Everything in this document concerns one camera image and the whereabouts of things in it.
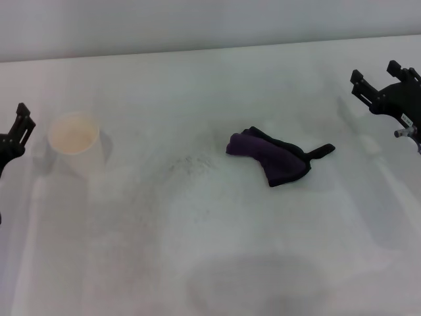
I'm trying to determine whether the purple rag with black trim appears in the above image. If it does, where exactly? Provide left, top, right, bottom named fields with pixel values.
left=225, top=126, right=336, bottom=188

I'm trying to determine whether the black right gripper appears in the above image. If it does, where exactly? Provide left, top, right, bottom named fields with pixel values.
left=349, top=60, right=421, bottom=129

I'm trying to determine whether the silver wrist mount bracket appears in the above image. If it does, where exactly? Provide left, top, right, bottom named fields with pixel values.
left=393, top=126, right=421, bottom=155

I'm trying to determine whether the white paper cup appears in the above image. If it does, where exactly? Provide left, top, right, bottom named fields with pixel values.
left=47, top=111, right=114, bottom=182

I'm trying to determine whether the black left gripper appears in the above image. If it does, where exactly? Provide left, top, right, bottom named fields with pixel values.
left=0, top=102, right=37, bottom=180

